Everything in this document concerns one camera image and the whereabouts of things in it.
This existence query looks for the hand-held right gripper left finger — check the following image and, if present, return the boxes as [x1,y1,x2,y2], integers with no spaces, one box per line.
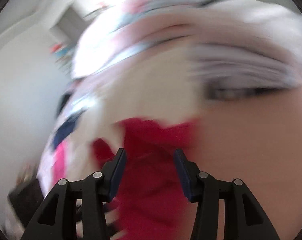
[21,148,127,240]

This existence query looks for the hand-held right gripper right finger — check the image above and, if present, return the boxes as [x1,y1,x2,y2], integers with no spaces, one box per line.
[173,149,279,240]

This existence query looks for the red shirt with cream lining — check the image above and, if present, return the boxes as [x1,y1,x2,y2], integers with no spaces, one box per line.
[51,117,199,240]

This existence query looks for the folded white striped clothes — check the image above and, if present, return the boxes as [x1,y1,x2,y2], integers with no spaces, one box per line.
[188,42,301,90]

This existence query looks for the navy blue garment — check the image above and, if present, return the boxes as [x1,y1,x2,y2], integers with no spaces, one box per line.
[52,115,81,150]

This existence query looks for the white light-blue garment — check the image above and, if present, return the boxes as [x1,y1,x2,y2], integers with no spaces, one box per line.
[63,85,111,120]

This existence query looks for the navy white-striped folded garment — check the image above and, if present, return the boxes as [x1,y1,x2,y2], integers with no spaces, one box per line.
[206,86,284,102]

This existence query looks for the black bag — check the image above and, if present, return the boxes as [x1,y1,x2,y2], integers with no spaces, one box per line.
[7,180,45,228]

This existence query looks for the white shelf rack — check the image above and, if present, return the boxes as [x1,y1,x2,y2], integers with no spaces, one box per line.
[54,52,75,74]

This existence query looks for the pink checked duvet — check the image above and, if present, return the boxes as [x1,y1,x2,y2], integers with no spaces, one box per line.
[71,0,216,80]

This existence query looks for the grey door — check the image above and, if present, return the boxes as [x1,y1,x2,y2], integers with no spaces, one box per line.
[49,4,86,42]

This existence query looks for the white quilted blanket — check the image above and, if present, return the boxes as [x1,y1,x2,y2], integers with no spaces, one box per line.
[203,0,302,63]

